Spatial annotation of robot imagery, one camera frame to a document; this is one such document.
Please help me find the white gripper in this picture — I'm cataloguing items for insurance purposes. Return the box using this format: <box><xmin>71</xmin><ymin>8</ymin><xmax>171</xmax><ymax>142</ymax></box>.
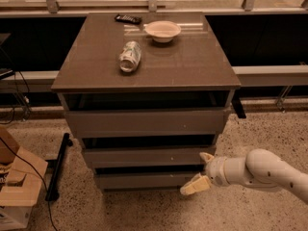
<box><xmin>180</xmin><ymin>152</ymin><xmax>229</xmax><ymax>195</ymax></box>

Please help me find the grey bottom drawer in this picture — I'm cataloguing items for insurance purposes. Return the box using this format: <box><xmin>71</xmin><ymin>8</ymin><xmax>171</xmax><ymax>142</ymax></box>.
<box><xmin>94</xmin><ymin>172</ymin><xmax>196</xmax><ymax>191</ymax></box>

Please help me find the grey drawer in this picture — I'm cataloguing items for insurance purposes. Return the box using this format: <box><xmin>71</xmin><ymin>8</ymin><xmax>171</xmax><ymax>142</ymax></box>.
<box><xmin>65</xmin><ymin>109</ymin><xmax>230</xmax><ymax>139</ymax></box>
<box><xmin>83</xmin><ymin>145</ymin><xmax>216</xmax><ymax>168</ymax></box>
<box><xmin>94</xmin><ymin>172</ymin><xmax>196</xmax><ymax>191</ymax></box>

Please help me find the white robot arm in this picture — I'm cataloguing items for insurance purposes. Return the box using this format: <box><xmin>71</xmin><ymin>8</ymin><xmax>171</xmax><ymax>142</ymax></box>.
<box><xmin>180</xmin><ymin>149</ymin><xmax>308</xmax><ymax>203</ymax></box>

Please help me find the grey middle drawer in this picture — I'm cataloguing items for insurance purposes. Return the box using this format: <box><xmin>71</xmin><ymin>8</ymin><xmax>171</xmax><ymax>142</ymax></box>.
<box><xmin>83</xmin><ymin>145</ymin><xmax>216</xmax><ymax>168</ymax></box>

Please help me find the grey drawer cabinet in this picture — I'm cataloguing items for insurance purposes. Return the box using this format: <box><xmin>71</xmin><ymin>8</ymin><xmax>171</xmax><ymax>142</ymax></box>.
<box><xmin>52</xmin><ymin>13</ymin><xmax>240</xmax><ymax>178</ymax></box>

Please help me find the grey top drawer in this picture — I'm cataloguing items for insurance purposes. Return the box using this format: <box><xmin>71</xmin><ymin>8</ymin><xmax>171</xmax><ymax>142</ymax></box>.
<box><xmin>65</xmin><ymin>109</ymin><xmax>230</xmax><ymax>139</ymax></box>

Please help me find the black stand leg right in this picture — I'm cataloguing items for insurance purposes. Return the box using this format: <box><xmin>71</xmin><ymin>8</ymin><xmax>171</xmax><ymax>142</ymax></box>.
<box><xmin>232</xmin><ymin>90</ymin><xmax>246</xmax><ymax>118</ymax></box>

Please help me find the black stand leg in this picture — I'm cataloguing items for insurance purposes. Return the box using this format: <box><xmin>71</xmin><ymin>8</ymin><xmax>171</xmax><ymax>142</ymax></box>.
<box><xmin>45</xmin><ymin>133</ymin><xmax>73</xmax><ymax>201</ymax></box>
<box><xmin>232</xmin><ymin>90</ymin><xmax>246</xmax><ymax>118</ymax></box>

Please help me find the crushed white soda can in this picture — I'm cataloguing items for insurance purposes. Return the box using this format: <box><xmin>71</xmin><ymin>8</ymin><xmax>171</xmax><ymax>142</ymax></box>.
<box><xmin>118</xmin><ymin>40</ymin><xmax>141</xmax><ymax>73</ymax></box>

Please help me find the white paper bowl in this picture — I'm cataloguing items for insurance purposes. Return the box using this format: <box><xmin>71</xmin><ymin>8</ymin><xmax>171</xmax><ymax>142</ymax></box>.
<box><xmin>144</xmin><ymin>21</ymin><xmax>181</xmax><ymax>43</ymax></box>

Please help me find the black stand leg left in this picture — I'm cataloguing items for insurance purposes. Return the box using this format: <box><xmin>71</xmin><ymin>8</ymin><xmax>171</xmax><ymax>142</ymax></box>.
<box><xmin>45</xmin><ymin>133</ymin><xmax>73</xmax><ymax>201</ymax></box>

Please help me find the black remote control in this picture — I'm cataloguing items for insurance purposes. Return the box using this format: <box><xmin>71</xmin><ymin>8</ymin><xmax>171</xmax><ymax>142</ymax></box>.
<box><xmin>115</xmin><ymin>14</ymin><xmax>142</xmax><ymax>25</ymax></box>

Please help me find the brown cardboard box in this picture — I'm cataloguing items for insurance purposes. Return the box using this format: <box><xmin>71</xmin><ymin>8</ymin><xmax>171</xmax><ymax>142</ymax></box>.
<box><xmin>0</xmin><ymin>127</ymin><xmax>47</xmax><ymax>231</ymax></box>

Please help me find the cable bundle at left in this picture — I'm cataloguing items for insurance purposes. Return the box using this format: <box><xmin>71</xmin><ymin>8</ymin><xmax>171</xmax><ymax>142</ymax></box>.
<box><xmin>0</xmin><ymin>45</ymin><xmax>33</xmax><ymax>125</ymax></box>

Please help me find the metal railing frame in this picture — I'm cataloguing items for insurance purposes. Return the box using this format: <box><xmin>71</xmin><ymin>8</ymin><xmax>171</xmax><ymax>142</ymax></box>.
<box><xmin>0</xmin><ymin>0</ymin><xmax>308</xmax><ymax>17</ymax></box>

